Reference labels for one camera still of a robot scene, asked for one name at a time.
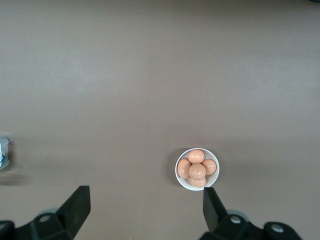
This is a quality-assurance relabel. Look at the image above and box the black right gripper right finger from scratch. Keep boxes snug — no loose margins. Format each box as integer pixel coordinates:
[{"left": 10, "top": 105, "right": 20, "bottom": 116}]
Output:
[{"left": 199, "top": 186, "right": 303, "bottom": 240}]

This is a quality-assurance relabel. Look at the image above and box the brown egg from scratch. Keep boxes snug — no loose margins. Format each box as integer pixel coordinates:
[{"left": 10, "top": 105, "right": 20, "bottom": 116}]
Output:
[
  {"left": 201, "top": 159, "right": 217, "bottom": 176},
  {"left": 177, "top": 157, "right": 192, "bottom": 179},
  {"left": 188, "top": 175, "right": 207, "bottom": 188},
  {"left": 188, "top": 162, "right": 207, "bottom": 181},
  {"left": 187, "top": 149, "right": 205, "bottom": 165}
]

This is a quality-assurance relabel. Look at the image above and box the clear plastic egg box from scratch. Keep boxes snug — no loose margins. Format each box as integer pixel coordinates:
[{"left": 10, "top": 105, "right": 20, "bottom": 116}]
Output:
[{"left": 0, "top": 130, "right": 13, "bottom": 171}]

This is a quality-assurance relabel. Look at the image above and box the white round bowl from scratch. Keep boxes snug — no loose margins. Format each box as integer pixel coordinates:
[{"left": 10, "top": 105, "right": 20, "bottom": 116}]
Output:
[{"left": 174, "top": 147, "right": 221, "bottom": 192}]

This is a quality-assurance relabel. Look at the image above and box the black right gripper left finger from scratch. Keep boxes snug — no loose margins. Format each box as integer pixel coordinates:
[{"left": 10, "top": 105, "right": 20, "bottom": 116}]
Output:
[{"left": 0, "top": 185, "right": 91, "bottom": 240}]

